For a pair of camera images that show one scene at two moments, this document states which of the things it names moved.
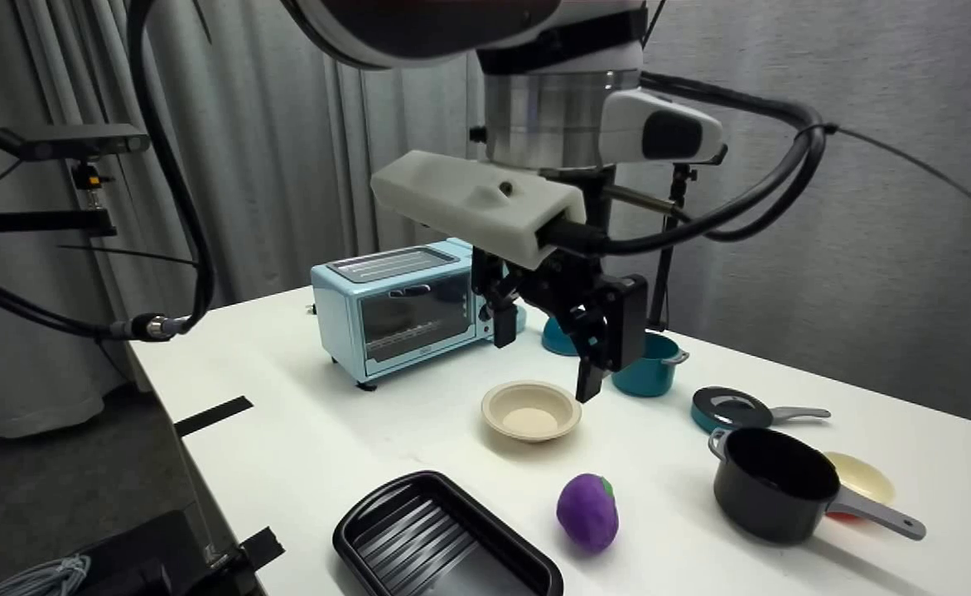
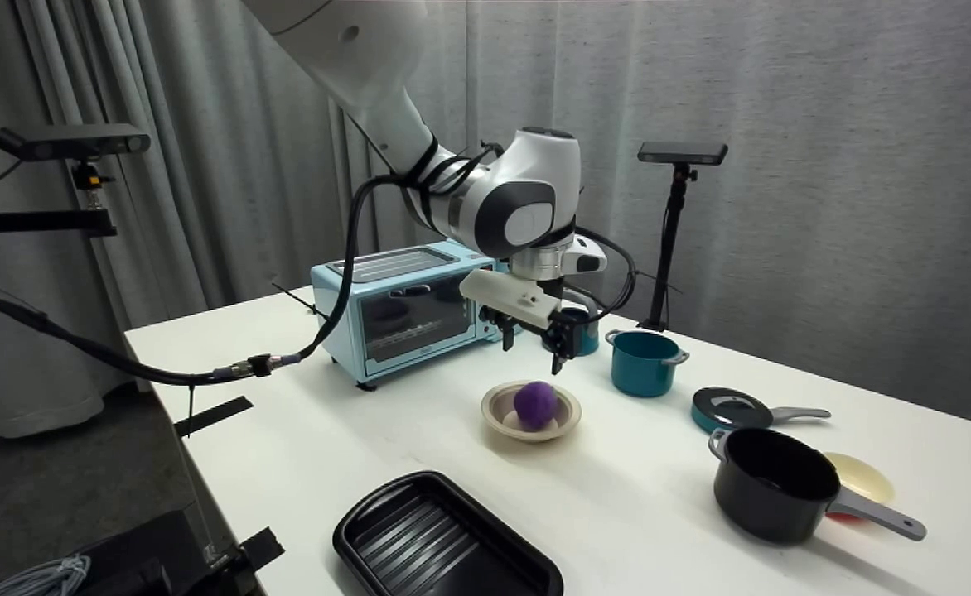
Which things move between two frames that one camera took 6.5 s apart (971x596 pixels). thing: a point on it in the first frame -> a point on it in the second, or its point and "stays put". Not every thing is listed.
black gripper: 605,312 -> 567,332
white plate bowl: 528,412 stays put
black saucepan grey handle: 781,492 stays put
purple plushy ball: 586,511 -> 534,405
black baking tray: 426,533 stays put
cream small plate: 862,478 stays put
